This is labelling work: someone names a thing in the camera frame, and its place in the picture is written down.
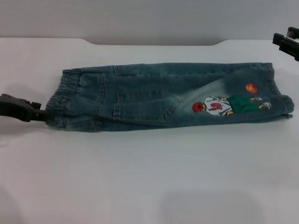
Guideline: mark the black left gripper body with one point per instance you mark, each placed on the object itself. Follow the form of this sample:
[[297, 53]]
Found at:
[[11, 109]]

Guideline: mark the blue denim shorts with print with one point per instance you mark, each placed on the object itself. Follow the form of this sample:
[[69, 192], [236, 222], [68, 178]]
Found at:
[[140, 105]]

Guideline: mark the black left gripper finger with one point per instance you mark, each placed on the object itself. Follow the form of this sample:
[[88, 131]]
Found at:
[[38, 116], [35, 105]]

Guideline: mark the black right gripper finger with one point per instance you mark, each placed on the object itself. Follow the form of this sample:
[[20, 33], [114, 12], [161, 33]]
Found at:
[[294, 33], [289, 47]]

